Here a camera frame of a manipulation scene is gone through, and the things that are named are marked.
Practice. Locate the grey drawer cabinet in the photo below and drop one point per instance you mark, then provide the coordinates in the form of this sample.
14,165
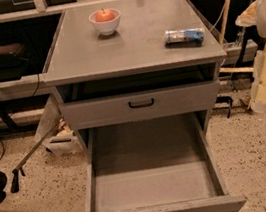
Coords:
85,65

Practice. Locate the open grey lower drawer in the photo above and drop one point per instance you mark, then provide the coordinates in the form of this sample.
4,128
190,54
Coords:
159,165

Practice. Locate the closed grey upper drawer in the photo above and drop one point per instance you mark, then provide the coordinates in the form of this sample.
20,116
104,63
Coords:
115,109

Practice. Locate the white ceramic bowl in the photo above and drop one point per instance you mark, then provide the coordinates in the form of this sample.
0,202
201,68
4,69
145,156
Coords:
107,27

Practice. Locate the red apple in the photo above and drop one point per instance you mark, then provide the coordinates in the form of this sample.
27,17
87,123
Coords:
104,15

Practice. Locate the white plastic bag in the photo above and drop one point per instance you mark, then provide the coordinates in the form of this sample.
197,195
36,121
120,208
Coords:
54,131

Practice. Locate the black box on shelf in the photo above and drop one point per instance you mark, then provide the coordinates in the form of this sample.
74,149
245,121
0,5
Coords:
12,61

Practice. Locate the black upper drawer handle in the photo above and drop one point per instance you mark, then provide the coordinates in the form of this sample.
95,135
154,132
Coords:
141,104

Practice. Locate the grey pole with black handle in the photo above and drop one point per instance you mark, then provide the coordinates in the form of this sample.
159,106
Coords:
18,170

